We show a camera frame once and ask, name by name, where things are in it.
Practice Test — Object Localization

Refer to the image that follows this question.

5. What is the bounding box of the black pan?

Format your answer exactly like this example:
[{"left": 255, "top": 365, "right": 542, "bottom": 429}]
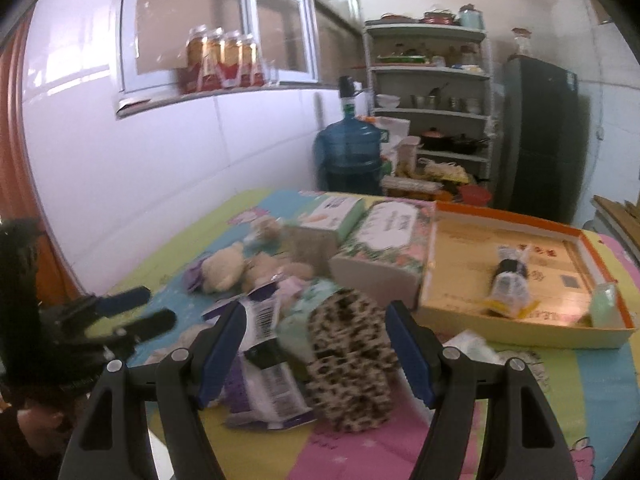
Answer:
[{"left": 447, "top": 132, "right": 491, "bottom": 156}]

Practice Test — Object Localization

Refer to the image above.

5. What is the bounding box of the pack of orange jars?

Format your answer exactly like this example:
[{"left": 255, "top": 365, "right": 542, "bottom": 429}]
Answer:
[{"left": 381, "top": 175, "right": 445, "bottom": 200}]

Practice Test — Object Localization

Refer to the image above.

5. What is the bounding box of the purple and white packet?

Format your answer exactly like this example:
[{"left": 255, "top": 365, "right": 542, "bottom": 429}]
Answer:
[{"left": 204, "top": 294, "right": 317, "bottom": 432}]

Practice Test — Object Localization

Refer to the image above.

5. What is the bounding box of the pink cup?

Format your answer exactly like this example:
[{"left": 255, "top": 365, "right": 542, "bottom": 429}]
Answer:
[{"left": 396, "top": 136, "right": 422, "bottom": 173}]

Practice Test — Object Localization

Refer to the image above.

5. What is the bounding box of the floral tissue box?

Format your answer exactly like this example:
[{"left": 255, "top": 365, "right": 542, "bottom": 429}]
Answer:
[{"left": 329, "top": 198, "right": 437, "bottom": 311}]

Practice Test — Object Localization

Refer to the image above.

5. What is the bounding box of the red lidded black pot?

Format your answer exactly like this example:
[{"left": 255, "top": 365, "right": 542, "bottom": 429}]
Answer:
[{"left": 419, "top": 128, "right": 451, "bottom": 151}]

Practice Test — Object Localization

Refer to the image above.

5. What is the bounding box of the wooden counter board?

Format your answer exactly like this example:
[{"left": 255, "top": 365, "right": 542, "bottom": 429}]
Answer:
[{"left": 591, "top": 194, "right": 640, "bottom": 263}]

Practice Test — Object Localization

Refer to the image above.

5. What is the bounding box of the dark refrigerator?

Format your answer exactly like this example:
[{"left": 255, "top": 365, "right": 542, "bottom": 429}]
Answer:
[{"left": 499, "top": 54, "right": 587, "bottom": 226}]

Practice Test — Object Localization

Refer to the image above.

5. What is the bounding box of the blue water jug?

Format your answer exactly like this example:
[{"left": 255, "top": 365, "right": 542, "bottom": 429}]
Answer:
[{"left": 314, "top": 76, "right": 389, "bottom": 196}]

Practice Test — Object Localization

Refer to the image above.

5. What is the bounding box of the red plastic bowl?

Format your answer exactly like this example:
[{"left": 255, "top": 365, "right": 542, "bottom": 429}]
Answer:
[{"left": 459, "top": 184, "right": 494, "bottom": 207}]

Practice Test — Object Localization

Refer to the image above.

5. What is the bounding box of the black snack in clear wrapper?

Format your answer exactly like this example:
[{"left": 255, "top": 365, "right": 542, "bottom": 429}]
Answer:
[{"left": 482, "top": 244, "right": 540, "bottom": 319}]

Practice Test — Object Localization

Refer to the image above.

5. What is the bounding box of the egg tray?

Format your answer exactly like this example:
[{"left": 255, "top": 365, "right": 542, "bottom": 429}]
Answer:
[{"left": 419, "top": 157, "right": 472, "bottom": 184}]

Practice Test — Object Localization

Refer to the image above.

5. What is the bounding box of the red enamel pot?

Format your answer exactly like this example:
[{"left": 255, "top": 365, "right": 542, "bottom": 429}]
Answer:
[{"left": 421, "top": 8, "right": 459, "bottom": 26}]

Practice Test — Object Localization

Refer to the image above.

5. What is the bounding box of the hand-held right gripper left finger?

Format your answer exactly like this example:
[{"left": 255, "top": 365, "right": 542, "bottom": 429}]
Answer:
[{"left": 59, "top": 301, "right": 249, "bottom": 480}]

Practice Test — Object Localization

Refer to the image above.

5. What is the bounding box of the teal enamel pot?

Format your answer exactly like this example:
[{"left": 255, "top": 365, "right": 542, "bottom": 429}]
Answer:
[{"left": 458, "top": 4, "right": 486, "bottom": 31}]

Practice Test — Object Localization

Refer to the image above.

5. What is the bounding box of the leopard print plush slipper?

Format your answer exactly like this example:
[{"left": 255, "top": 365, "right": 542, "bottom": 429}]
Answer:
[{"left": 306, "top": 287, "right": 397, "bottom": 433}]

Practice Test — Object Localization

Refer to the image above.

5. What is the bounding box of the small green packet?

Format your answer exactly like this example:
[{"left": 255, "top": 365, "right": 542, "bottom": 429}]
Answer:
[{"left": 589, "top": 282, "right": 622, "bottom": 329}]

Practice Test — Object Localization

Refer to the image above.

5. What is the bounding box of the small beige plush toy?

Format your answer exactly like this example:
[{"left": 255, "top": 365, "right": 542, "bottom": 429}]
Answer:
[{"left": 251, "top": 216, "right": 284, "bottom": 247}]

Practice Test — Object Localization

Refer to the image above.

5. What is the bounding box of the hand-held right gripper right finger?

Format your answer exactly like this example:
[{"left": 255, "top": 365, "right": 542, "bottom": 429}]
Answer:
[{"left": 386, "top": 301, "right": 581, "bottom": 480}]

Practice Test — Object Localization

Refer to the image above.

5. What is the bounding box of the sliding window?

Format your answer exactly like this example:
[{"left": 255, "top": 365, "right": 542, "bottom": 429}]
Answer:
[{"left": 116, "top": 0, "right": 322, "bottom": 107}]

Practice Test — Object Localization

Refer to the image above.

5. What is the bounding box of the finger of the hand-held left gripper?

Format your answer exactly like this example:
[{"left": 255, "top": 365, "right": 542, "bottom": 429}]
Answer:
[
  {"left": 85, "top": 309, "right": 177, "bottom": 347},
  {"left": 75, "top": 286, "right": 152, "bottom": 322}
]

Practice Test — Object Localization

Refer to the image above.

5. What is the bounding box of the white metal shelf rack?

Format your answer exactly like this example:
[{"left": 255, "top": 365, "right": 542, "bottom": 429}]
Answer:
[{"left": 364, "top": 19, "right": 497, "bottom": 201}]

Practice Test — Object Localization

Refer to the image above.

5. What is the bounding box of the orange rimmed cardboard box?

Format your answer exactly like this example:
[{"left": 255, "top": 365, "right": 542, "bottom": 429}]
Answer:
[{"left": 416, "top": 201, "right": 639, "bottom": 351}]

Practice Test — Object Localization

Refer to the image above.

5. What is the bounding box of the green tissue box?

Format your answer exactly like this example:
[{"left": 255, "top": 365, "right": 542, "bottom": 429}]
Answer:
[{"left": 284, "top": 191, "right": 367, "bottom": 267}]

